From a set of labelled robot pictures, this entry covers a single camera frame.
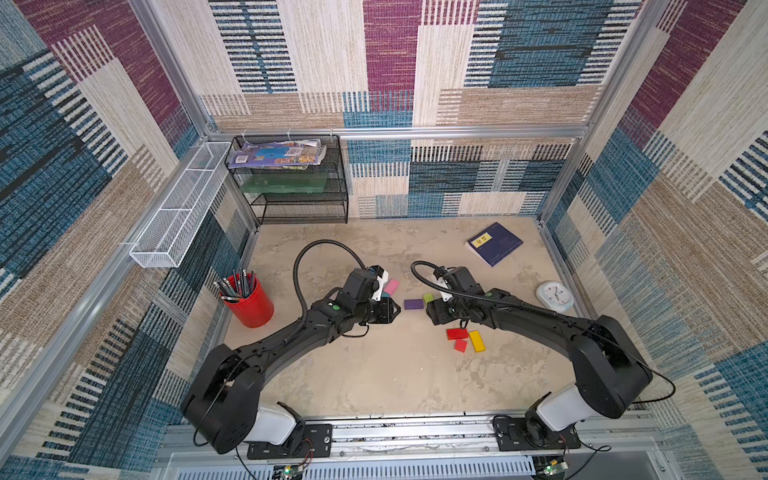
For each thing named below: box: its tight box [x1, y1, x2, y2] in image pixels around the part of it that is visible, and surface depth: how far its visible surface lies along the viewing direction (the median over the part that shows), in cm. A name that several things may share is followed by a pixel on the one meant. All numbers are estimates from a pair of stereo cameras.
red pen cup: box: [220, 273, 275, 328], surface depth 89 cm
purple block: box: [404, 299, 424, 310], surface depth 98 cm
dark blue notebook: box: [465, 222, 524, 268], surface depth 114 cm
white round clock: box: [536, 280, 575, 314], surface depth 98 cm
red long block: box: [446, 328, 469, 340], surface depth 91 cm
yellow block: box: [469, 330, 486, 352], surface depth 91 cm
